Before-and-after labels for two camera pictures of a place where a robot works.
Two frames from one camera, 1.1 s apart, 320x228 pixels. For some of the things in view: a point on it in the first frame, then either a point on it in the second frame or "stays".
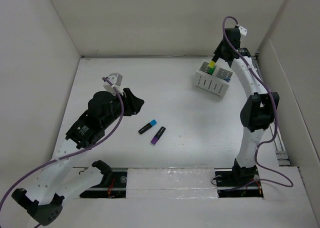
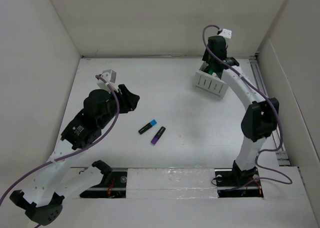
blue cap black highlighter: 152,123 stays
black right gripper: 218,50 to 205,57
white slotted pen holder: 215,83 stays
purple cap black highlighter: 158,135 stays
